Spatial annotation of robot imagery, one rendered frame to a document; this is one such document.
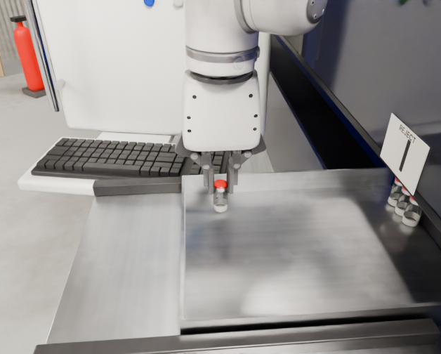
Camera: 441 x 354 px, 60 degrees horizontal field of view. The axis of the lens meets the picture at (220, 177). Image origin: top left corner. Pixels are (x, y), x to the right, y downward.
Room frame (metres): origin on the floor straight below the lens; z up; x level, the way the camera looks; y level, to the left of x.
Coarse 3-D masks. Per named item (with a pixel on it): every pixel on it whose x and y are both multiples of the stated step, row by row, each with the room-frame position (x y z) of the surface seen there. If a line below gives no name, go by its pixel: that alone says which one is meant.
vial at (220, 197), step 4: (216, 188) 0.44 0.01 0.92; (224, 188) 0.44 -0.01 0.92; (216, 192) 0.44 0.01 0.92; (220, 192) 0.44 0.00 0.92; (224, 192) 0.44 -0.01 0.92; (216, 196) 0.44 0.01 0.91; (220, 196) 0.44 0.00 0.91; (224, 196) 0.44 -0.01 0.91; (216, 200) 0.44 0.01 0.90; (220, 200) 0.44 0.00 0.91; (224, 200) 0.44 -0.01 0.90; (216, 204) 0.44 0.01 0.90; (220, 204) 0.44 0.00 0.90; (224, 204) 0.44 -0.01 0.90; (216, 208) 0.44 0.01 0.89; (220, 208) 0.44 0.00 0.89; (224, 208) 0.44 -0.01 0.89
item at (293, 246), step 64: (192, 192) 0.49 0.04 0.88; (256, 192) 0.49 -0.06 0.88; (320, 192) 0.49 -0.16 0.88; (384, 192) 0.49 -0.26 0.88; (192, 256) 0.35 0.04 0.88; (256, 256) 0.35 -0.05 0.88; (320, 256) 0.35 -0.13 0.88; (384, 256) 0.35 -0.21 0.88; (192, 320) 0.23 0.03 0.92; (256, 320) 0.24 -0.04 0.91; (320, 320) 0.24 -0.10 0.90; (384, 320) 0.25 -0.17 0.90
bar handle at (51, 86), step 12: (24, 0) 0.80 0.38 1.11; (36, 12) 0.81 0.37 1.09; (36, 24) 0.80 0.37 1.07; (36, 36) 0.80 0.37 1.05; (36, 48) 0.80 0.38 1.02; (48, 60) 0.81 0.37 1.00; (48, 72) 0.80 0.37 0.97; (48, 84) 0.80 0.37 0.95; (60, 84) 0.84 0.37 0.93; (48, 96) 0.80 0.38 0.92; (60, 108) 0.81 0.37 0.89
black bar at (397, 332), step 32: (416, 320) 0.24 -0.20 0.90; (64, 352) 0.21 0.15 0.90; (96, 352) 0.21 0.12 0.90; (128, 352) 0.21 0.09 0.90; (160, 352) 0.21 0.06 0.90; (192, 352) 0.21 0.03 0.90; (224, 352) 0.21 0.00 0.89; (256, 352) 0.21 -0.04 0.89; (288, 352) 0.22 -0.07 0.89; (320, 352) 0.22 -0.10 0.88
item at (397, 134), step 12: (396, 120) 0.41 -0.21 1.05; (396, 132) 0.40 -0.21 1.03; (408, 132) 0.38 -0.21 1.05; (384, 144) 0.42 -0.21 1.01; (396, 144) 0.39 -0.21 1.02; (420, 144) 0.35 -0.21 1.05; (384, 156) 0.41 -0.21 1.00; (396, 156) 0.39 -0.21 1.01; (408, 156) 0.36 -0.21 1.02; (420, 156) 0.34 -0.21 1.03; (396, 168) 0.38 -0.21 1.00; (408, 168) 0.36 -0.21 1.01; (420, 168) 0.34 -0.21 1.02; (408, 180) 0.35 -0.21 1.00
